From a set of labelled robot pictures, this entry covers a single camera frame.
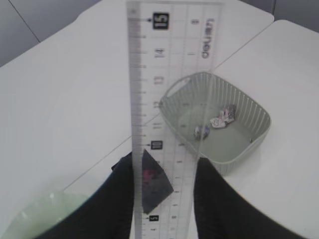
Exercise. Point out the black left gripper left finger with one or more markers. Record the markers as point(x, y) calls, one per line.
point(107, 214)

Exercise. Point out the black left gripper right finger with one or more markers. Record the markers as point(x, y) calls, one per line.
point(269, 212)

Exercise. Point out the small paper ball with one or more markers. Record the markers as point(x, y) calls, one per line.
point(201, 132)

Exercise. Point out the large paper ball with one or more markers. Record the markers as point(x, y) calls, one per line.
point(225, 117)

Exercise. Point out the clear plastic ruler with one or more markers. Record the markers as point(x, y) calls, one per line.
point(171, 47)

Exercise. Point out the black mesh pen holder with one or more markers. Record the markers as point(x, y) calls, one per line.
point(156, 187)

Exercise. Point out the green plastic basket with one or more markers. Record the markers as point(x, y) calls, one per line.
point(195, 99)

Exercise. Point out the translucent green wavy bowl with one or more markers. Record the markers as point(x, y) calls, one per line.
point(57, 200)

